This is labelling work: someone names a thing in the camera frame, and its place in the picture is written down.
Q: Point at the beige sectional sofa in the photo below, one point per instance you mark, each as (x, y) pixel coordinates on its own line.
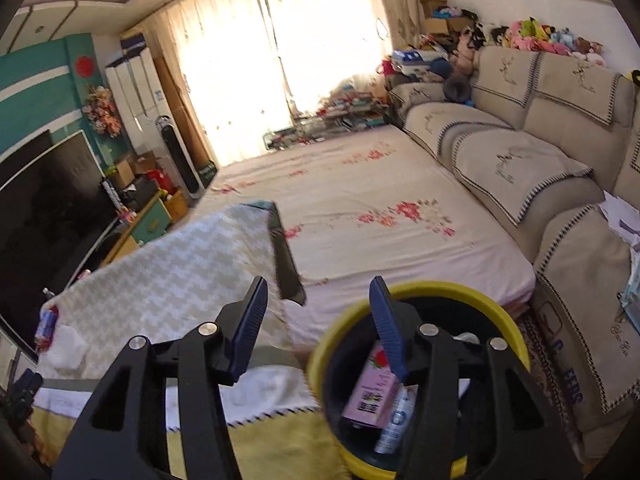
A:
(544, 142)

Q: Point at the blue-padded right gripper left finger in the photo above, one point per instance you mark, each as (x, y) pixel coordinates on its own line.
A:
(121, 432)

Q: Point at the white blue spray bottle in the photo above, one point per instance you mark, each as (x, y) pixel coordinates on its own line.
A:
(400, 415)

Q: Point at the yellow-rimmed black trash bin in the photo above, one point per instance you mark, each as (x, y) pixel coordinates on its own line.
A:
(337, 362)

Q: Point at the pink carton box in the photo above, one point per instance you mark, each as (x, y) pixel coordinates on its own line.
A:
(372, 399)

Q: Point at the floral beige floor mattress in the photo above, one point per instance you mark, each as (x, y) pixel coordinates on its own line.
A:
(373, 204)

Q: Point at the white tower fan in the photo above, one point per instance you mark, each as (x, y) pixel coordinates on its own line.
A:
(179, 156)

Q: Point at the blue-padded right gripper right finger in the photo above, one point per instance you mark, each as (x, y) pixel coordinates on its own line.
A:
(514, 432)

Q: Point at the white foam fruit net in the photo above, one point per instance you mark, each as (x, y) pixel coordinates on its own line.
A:
(67, 350)

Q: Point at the patterned yellow grey tablecloth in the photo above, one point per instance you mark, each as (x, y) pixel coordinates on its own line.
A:
(167, 288)

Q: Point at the papers on sofa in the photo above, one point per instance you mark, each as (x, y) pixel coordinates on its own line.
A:
(623, 219)

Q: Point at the white tall cabinet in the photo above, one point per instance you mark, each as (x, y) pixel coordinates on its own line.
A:
(139, 99)

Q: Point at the black flat screen television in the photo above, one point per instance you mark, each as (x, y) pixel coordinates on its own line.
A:
(54, 211)

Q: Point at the artificial flower bouquet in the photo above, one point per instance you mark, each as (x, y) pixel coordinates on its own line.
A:
(101, 111)

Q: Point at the pile of plush toys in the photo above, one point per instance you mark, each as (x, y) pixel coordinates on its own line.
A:
(532, 35)

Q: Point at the blue tissue pack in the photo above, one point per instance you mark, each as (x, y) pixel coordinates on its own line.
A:
(46, 327)

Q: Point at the low rack of books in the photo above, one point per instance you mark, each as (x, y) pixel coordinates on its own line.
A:
(346, 113)

